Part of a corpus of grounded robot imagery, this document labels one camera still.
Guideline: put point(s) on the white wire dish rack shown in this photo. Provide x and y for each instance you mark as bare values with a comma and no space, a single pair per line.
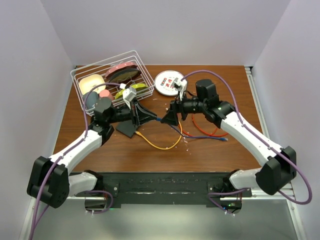
102,66

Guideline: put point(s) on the grey cup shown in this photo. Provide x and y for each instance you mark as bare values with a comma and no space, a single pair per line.
91,100

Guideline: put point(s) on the aluminium frame rail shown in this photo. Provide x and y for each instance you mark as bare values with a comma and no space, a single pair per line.
294,215

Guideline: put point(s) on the yellow-green plate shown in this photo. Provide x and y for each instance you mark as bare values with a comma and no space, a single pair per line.
138,87

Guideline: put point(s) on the pink cup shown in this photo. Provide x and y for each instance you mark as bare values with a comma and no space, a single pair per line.
106,94

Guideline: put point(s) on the white patterned round plate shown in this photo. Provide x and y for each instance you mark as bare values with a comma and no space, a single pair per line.
163,82

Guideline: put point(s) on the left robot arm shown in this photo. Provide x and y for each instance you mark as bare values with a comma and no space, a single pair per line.
50,181

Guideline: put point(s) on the pink dotted plate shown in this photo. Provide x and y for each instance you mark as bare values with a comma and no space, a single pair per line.
121,66

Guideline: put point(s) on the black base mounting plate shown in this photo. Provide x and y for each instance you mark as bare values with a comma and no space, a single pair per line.
164,188

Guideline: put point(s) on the dark brown plate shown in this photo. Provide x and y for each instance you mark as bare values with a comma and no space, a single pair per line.
124,76

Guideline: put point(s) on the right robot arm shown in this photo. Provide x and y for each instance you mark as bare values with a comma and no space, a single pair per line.
275,161

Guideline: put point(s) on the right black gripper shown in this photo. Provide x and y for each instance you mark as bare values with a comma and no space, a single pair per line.
171,117

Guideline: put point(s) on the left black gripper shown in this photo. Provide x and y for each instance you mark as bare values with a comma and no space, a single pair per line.
142,116

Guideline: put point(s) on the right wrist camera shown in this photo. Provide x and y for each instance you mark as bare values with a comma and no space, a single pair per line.
181,86

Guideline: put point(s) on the cream square bowl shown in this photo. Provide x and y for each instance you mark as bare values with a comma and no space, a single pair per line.
89,82

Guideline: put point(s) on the black network switch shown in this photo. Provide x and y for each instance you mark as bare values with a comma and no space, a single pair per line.
127,128

